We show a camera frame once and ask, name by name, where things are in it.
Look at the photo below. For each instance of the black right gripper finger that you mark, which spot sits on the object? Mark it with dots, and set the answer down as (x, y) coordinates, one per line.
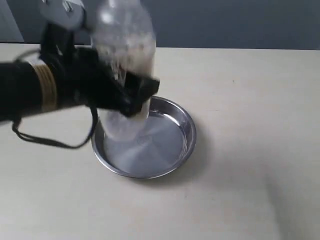
(136, 91)

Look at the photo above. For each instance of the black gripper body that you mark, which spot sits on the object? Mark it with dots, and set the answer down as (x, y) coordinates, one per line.
(80, 78)

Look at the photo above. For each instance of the clear plastic shaker bottle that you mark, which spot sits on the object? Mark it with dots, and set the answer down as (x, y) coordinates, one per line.
(124, 38)

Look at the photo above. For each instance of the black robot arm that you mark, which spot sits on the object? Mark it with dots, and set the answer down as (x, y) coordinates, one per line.
(28, 89)

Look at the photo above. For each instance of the round stainless steel tray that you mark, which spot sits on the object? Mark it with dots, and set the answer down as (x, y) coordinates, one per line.
(166, 142)

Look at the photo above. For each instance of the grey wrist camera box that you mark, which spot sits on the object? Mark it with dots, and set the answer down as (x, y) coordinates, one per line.
(68, 14)

